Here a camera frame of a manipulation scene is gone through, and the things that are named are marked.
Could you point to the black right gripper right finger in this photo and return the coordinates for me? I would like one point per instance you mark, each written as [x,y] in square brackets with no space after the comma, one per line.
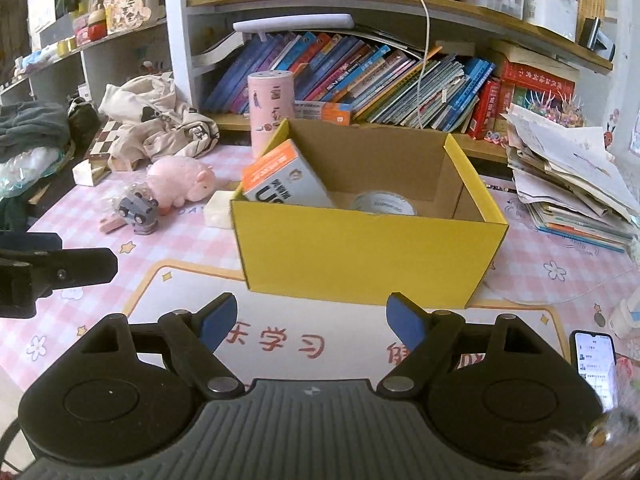
[429,338]

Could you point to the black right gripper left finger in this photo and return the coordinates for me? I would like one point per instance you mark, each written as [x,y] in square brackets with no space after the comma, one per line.
[193,338]

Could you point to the grey toy car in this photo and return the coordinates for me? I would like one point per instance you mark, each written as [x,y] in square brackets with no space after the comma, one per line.
[139,211]

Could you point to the white eraser block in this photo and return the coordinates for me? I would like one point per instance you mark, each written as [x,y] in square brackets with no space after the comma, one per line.
[217,212]

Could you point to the white tape roll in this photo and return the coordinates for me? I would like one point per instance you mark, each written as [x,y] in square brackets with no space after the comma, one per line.
[382,202]

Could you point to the orange white toothpaste box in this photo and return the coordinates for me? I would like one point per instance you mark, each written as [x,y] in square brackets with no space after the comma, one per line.
[283,176]

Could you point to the pink flat case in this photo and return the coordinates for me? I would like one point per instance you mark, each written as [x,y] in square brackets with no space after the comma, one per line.
[111,223]

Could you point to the iridescent plastic bag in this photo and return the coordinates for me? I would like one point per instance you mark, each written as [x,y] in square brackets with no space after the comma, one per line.
[22,171]

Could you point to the pink checkered table mat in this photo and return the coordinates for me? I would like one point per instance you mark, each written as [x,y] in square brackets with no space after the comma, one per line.
[557,284]

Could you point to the wooden chess board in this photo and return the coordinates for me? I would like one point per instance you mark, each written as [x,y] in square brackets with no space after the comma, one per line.
[94,167]

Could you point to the grey folded clothes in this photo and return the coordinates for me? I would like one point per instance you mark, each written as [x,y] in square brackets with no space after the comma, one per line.
[34,124]

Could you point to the yellow cardboard box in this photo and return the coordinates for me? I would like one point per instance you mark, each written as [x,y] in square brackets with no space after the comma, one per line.
[437,258]

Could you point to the pink plush pig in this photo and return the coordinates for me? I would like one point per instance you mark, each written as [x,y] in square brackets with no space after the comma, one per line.
[175,180]

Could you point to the black smartphone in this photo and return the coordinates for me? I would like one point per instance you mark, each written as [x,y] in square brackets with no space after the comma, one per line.
[593,356]

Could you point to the beige cloth bag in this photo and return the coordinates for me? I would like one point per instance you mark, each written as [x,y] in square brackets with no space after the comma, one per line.
[154,123]

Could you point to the stack of papers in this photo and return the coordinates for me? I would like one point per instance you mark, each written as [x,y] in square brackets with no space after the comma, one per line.
[569,183]

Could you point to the orange box on shelf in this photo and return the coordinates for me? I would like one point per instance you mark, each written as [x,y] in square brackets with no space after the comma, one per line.
[337,113]

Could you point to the pink sticker cylinder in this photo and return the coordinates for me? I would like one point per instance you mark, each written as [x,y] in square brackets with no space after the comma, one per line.
[271,99]

